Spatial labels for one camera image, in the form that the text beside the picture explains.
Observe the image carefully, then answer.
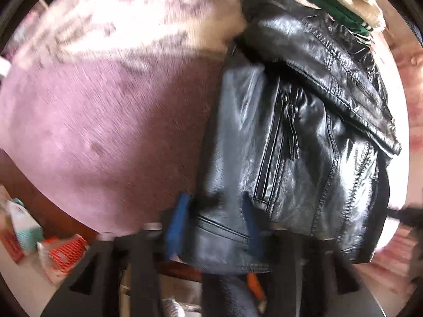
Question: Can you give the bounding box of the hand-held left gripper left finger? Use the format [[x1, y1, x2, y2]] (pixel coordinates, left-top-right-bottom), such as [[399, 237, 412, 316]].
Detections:
[[41, 193, 192, 317]]

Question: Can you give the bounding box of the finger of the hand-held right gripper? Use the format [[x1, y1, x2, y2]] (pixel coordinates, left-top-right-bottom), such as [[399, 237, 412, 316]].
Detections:
[[386, 205, 423, 232]]

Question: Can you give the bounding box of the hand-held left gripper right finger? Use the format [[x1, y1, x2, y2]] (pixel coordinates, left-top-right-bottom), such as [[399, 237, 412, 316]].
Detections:
[[242, 193, 380, 317]]

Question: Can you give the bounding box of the black leather jacket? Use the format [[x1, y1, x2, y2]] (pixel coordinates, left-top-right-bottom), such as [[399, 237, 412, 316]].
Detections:
[[180, 0, 402, 274]]

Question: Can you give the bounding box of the pink patterned sheet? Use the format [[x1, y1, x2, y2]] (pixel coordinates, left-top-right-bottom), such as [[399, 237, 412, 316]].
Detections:
[[355, 7, 423, 304]]

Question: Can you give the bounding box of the dark cloth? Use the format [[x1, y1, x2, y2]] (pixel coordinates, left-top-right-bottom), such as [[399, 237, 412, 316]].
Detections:
[[201, 269, 266, 317]]

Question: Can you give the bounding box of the red white snack packet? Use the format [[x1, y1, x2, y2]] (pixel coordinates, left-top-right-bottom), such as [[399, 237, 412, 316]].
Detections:
[[0, 226, 26, 265], [36, 233, 90, 285]]

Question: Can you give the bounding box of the pink cream fleece blanket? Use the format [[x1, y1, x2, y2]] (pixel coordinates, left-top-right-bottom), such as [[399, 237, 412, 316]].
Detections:
[[0, 0, 252, 236]]

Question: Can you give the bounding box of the teal white box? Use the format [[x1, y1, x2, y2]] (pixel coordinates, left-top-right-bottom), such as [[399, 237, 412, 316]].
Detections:
[[8, 198, 45, 252]]

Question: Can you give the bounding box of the green striped garment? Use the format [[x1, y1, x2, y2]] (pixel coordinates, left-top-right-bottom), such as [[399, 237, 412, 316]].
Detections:
[[283, 0, 375, 45]]

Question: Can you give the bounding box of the brown wooden bed frame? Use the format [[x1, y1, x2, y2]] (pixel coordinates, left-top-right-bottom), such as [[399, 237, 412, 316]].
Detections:
[[0, 148, 101, 238]]

